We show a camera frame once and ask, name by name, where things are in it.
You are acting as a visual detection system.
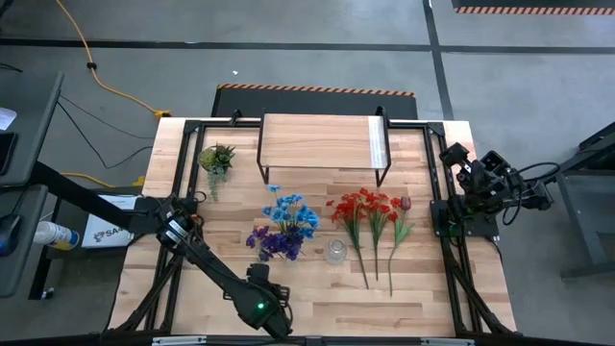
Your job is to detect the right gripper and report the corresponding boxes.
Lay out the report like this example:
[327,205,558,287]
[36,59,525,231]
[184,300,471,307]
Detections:
[439,142,484,193]

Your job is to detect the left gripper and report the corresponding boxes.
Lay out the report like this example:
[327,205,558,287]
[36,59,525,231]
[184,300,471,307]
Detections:
[246,262,292,313]

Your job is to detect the purple artificial flower bunch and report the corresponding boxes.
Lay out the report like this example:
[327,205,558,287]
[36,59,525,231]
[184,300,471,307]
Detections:
[245,225,305,263]

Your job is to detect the blue artificial flower bunch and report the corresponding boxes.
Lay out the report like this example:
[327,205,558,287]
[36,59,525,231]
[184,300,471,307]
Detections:
[261,185,321,241]

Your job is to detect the dark purple artificial tulip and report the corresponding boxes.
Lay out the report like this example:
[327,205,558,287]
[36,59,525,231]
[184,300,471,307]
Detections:
[386,195,415,298]

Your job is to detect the wooden shelf black legs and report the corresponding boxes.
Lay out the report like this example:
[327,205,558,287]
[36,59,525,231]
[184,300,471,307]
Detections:
[256,106,393,188]

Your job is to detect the patterned clear glass vase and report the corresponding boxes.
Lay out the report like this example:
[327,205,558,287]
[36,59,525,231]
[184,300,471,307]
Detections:
[325,238,348,265]

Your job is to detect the potted artificial succulent plant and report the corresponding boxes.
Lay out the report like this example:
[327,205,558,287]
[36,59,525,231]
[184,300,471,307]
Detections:
[197,142,237,202]

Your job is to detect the dark metal side table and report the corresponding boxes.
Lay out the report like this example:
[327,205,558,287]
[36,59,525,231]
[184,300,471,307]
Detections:
[530,119,615,280]

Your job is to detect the black mat striped edge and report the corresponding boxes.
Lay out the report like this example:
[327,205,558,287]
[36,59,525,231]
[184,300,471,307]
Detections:
[210,83,419,120]

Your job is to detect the white cardboard box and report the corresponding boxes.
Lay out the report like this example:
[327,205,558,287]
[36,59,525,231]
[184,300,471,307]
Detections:
[81,194,140,250]

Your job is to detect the black diagonal beam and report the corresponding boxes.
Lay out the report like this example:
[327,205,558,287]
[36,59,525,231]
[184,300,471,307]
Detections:
[31,161,145,232]

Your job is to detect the white spray can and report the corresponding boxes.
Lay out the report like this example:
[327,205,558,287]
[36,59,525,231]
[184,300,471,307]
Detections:
[33,220,81,252]

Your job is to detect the grey desk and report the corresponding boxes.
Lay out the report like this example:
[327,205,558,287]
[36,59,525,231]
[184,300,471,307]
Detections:
[0,185,49,299]
[0,71,66,188]

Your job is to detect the black computer mouse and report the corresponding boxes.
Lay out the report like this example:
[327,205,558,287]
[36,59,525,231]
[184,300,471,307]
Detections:
[0,213,23,257]

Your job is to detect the black smartphone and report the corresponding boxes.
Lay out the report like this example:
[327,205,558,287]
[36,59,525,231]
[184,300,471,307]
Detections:
[0,132,18,177]

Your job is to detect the white paper sheet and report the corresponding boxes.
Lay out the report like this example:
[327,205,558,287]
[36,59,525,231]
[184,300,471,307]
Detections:
[0,106,18,132]

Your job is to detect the yellow extension cord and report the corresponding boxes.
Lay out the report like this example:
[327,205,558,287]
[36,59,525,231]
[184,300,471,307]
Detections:
[60,171,145,188]
[55,0,172,119]

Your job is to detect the black floor cable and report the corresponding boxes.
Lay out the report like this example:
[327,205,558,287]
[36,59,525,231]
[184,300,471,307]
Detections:
[57,93,155,170]

